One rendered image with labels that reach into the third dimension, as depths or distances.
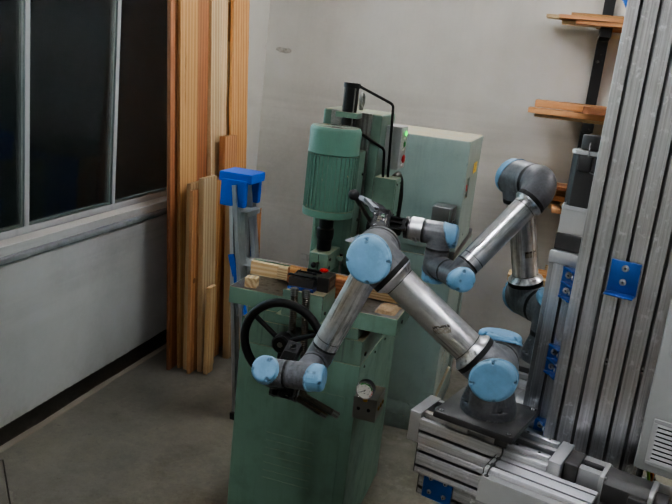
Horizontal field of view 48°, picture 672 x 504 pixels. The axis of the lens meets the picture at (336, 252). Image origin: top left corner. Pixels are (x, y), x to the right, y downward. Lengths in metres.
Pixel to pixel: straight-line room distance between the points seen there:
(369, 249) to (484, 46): 3.09
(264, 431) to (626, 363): 1.29
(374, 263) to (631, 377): 0.75
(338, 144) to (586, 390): 1.08
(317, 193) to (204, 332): 1.72
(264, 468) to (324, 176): 1.08
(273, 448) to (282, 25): 3.10
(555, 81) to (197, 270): 2.37
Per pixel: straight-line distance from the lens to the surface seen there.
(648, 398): 2.14
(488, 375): 1.88
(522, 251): 2.52
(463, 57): 4.81
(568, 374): 2.18
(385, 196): 2.73
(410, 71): 4.87
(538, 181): 2.34
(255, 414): 2.76
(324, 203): 2.53
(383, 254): 1.82
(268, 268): 2.75
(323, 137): 2.50
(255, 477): 2.87
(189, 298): 3.97
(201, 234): 3.91
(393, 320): 2.47
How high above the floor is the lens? 1.70
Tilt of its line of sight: 14 degrees down
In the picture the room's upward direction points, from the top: 6 degrees clockwise
